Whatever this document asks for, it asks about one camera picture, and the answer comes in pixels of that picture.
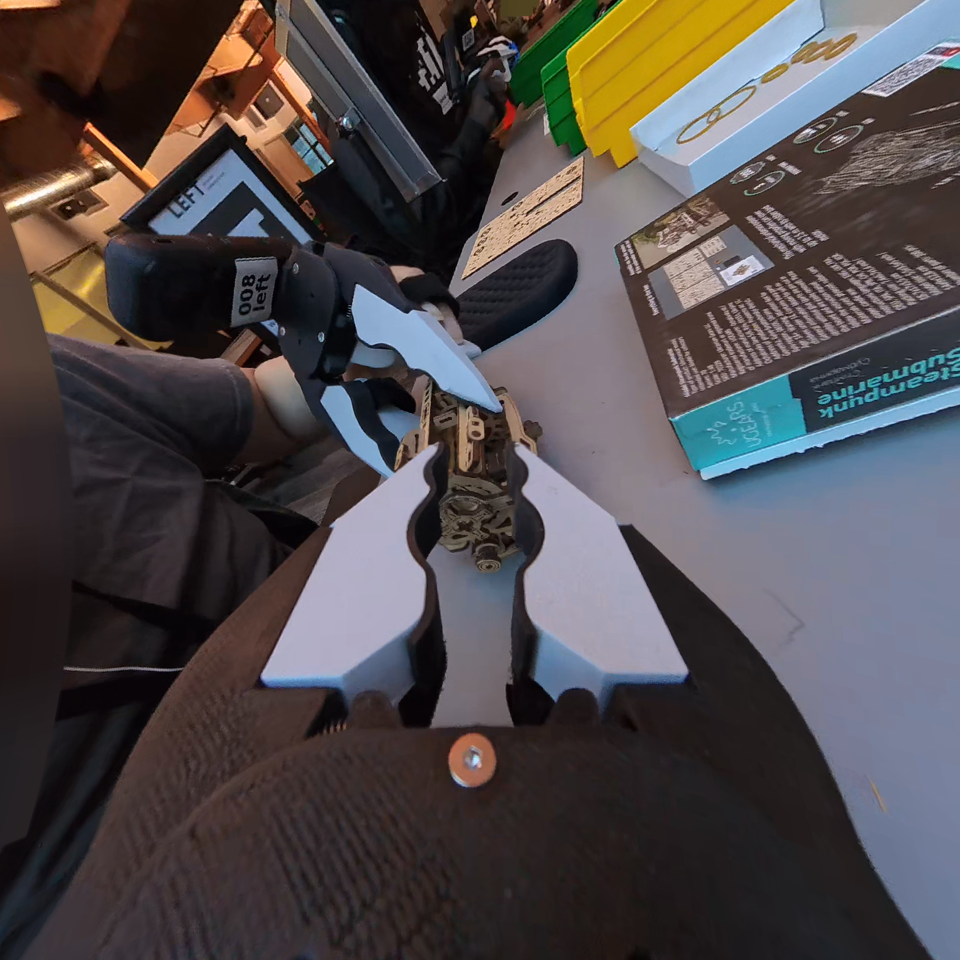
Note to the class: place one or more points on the metal ventilation duct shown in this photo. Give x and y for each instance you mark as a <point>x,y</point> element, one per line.
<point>52,187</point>

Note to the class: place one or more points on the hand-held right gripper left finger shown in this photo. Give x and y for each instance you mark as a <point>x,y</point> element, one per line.
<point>352,600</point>

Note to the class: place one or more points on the aluminium framed panel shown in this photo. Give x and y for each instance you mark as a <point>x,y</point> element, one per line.
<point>352,97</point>

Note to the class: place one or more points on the dark model kit box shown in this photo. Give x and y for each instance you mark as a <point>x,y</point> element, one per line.
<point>787,300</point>

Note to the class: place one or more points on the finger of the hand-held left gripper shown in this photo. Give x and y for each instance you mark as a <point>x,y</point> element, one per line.
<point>356,427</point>
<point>420,349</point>

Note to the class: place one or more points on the black quilted wrist rest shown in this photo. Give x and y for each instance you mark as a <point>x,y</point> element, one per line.
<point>517,285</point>

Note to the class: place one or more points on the wooden mechanical model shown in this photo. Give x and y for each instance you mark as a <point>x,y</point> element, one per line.
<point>472,510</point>

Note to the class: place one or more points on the yellow plastic bin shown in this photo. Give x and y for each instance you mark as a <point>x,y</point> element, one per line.
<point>660,67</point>

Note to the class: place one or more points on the green plastic bin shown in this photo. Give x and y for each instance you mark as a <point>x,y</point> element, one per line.
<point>566,120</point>
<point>551,45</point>

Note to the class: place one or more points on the person's left hand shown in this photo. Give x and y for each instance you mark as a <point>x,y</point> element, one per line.
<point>431,289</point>

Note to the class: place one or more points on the person's grey shirt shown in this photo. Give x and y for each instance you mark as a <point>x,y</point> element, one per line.
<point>150,465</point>

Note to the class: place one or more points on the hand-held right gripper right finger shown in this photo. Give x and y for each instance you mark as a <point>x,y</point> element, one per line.
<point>600,600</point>

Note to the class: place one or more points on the framed marker sign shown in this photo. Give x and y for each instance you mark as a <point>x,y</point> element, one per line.
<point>225,195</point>

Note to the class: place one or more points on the person's left forearm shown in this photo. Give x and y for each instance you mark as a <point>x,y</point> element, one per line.
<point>285,412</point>

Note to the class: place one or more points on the white box gold rings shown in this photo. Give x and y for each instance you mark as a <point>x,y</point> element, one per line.
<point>720,127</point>

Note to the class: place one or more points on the laser-cut plywood parts sheet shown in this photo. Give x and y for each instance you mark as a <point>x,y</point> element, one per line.
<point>525,214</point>

